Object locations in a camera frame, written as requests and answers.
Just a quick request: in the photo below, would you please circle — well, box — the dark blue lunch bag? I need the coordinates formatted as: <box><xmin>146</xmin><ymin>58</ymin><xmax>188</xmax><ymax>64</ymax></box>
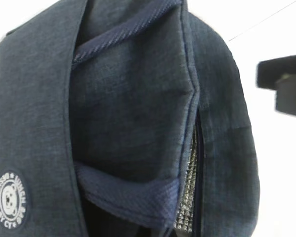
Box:
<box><xmin>0</xmin><ymin>0</ymin><xmax>259</xmax><ymax>237</ymax></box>

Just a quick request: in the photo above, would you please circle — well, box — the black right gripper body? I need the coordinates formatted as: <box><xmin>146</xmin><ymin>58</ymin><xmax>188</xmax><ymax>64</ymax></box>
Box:
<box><xmin>257</xmin><ymin>55</ymin><xmax>296</xmax><ymax>114</ymax></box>

